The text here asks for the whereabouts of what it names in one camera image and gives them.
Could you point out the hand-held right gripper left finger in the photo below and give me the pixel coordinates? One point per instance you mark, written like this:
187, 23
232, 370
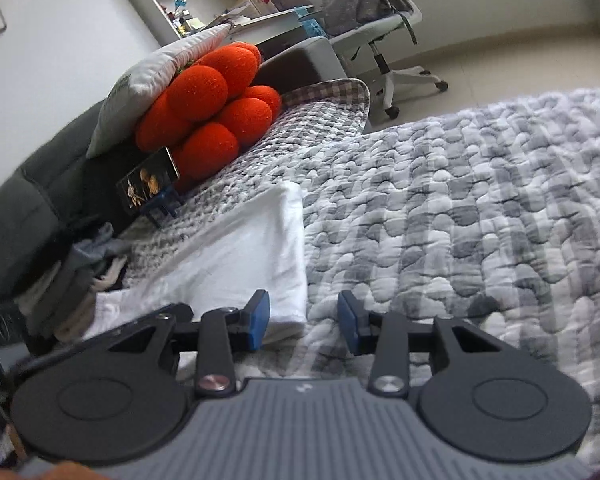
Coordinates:
260, 320

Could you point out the white shirt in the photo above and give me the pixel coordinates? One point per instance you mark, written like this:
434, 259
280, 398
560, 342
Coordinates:
240, 260

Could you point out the blue phone stand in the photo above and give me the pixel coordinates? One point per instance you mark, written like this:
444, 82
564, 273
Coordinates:
162, 207

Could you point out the grey checked quilt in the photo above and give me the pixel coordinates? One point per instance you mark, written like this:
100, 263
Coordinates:
455, 210

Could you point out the stack of folded clothes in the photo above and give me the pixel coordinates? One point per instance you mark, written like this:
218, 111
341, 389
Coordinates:
75, 285

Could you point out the white pillow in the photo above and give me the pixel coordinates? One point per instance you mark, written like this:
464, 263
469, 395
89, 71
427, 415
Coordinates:
140, 80

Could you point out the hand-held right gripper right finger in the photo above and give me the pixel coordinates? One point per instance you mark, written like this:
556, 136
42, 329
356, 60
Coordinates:
347, 322

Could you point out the grey sofa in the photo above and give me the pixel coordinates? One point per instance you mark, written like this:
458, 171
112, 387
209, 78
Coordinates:
30, 200

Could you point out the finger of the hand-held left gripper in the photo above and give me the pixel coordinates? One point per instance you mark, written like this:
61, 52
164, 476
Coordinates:
60, 355

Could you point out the white office chair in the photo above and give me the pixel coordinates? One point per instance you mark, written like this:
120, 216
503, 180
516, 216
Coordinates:
395, 80

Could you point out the orange pumpkin cushion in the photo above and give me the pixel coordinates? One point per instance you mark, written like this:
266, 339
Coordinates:
200, 92
240, 122

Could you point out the row of upright books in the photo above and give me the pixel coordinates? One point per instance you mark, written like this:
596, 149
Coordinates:
257, 2

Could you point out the smartphone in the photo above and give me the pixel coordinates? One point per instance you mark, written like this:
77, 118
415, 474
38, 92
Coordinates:
147, 180

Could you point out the grey checked sofa cover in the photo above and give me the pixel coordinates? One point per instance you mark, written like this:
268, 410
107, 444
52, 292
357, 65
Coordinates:
290, 150

